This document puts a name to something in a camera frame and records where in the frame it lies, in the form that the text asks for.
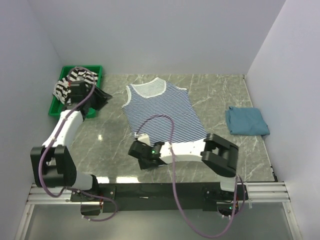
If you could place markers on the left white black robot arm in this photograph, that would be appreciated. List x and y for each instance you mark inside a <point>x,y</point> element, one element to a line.
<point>52,162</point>

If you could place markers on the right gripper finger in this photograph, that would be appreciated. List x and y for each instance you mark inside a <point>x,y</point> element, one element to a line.
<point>143,164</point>
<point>154,164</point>

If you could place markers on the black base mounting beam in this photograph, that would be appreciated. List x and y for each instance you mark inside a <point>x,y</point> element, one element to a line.
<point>206,196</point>

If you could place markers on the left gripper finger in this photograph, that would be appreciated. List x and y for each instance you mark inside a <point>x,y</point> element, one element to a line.
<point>98,102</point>
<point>101,95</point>

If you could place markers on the aluminium frame rail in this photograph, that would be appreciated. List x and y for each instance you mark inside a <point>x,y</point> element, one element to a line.
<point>266,215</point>

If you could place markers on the black white striped tank top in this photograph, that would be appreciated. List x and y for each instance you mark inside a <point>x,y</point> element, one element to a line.
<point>62,87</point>

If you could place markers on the blue white striped tank top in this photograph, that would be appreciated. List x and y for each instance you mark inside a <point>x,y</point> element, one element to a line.
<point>163,111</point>

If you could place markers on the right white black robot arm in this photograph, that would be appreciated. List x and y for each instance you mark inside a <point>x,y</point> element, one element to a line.
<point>217,153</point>

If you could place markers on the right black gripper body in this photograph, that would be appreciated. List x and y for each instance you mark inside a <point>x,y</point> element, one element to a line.
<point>143,159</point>

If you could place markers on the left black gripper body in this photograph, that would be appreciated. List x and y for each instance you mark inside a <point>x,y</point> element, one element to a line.
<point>90,100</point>

